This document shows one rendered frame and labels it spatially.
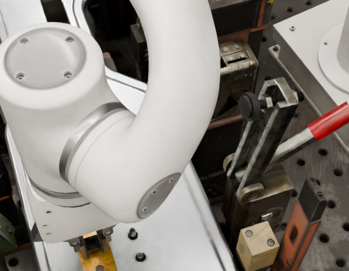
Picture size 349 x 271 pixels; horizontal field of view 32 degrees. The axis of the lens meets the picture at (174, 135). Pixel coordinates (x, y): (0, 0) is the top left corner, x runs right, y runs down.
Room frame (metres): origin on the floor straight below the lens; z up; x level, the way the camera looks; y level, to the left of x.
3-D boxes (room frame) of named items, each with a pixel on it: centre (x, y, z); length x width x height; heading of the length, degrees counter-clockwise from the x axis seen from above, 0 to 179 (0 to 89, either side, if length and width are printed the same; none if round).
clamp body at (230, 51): (0.54, -0.07, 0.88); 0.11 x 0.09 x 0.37; 111
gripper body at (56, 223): (0.29, 0.09, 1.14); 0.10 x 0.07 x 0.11; 111
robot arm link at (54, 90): (0.29, 0.09, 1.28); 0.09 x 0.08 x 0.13; 49
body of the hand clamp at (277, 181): (0.37, -0.11, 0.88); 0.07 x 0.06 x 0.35; 111
